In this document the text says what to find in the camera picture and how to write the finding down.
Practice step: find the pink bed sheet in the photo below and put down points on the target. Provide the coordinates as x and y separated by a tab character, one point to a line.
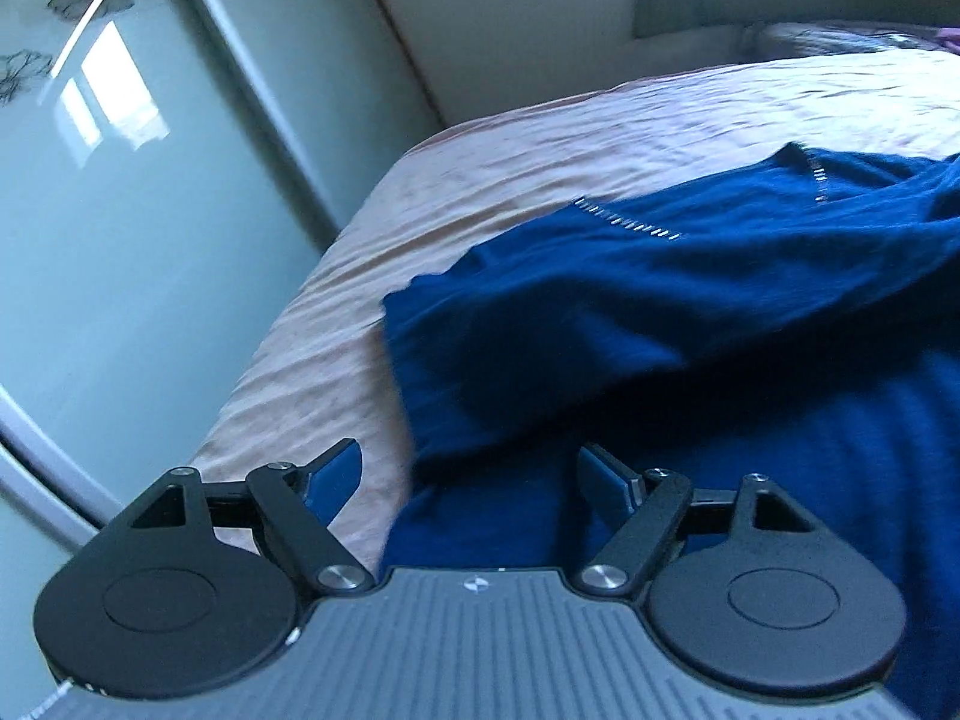
525	165

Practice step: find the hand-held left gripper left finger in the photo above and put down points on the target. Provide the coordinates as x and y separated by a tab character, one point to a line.
339	477

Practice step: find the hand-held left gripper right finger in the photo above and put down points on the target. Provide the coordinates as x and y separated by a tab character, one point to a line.
601	477

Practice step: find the floral glass wardrobe door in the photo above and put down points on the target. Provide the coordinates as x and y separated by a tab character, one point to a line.
112	255
300	52

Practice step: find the patterned pillow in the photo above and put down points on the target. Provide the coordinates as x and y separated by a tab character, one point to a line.
840	37

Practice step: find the dark blue knit sweater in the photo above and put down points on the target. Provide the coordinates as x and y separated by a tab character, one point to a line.
675	300

